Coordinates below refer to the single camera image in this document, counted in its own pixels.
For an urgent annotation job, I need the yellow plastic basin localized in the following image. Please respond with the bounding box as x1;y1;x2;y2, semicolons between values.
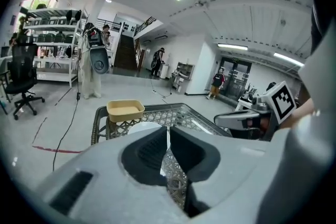
106;99;145;123

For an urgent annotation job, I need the grey shelf cabinet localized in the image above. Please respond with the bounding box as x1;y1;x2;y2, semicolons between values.
172;61;195;95

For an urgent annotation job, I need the white desk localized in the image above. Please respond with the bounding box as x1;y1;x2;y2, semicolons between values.
235;97;257;113

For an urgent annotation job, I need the brown staircase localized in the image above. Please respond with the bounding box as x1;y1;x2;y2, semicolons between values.
114;34;140;71

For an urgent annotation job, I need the white metal shelf rack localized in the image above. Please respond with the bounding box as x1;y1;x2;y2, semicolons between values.
22;7;89;89

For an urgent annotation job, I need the person's right forearm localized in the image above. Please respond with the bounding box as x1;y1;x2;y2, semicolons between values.
278;98;316;131

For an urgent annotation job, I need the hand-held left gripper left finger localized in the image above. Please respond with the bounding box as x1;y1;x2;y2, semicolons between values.
36;125;185;224

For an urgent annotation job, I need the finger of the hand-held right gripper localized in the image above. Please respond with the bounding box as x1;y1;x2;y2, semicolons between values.
214;110;260;131
230;127;271;141

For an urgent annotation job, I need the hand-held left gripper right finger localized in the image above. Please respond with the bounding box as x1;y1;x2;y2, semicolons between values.
170;126;272;220

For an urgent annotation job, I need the black office chair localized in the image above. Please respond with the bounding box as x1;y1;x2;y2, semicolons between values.
4;43;46;121

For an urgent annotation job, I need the grey backpack rig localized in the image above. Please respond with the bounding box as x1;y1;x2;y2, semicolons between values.
88;28;110;76

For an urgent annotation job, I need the white low cabinet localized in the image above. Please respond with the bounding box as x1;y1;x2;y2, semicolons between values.
159;62;171;80

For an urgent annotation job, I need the long ceiling light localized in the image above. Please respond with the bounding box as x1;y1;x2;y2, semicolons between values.
217;44;249;51
273;52;305;66

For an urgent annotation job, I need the black floor cable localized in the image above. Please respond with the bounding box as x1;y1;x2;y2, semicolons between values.
51;60;82;173

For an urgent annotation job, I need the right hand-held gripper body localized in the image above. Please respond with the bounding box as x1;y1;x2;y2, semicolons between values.
249;80;298;140

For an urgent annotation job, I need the black glass door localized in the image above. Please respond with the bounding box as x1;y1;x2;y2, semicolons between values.
219;56;253;103

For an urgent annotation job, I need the brown wicker glass-top table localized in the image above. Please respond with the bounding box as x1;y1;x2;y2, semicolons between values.
90;103;233;208

